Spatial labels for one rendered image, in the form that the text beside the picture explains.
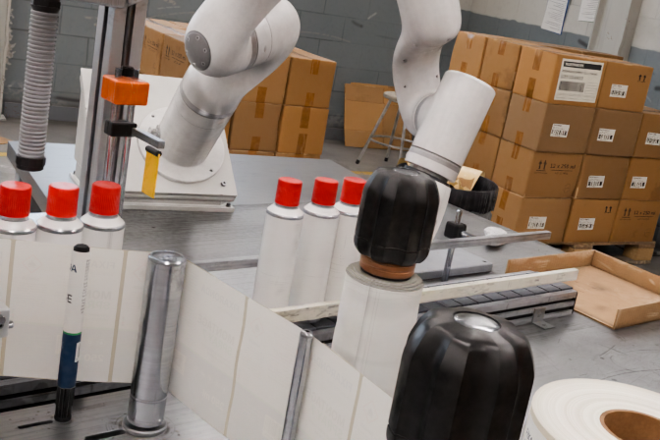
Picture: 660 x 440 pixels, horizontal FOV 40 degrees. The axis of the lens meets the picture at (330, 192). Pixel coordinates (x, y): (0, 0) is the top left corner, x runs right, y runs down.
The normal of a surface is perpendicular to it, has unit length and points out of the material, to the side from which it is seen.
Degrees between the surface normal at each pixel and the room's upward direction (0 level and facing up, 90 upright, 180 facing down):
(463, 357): 64
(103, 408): 0
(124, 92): 90
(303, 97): 91
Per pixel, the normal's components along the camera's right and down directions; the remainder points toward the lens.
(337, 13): 0.47, 0.29
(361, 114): 0.45, -0.05
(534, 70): -0.85, -0.02
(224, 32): -0.22, 0.22
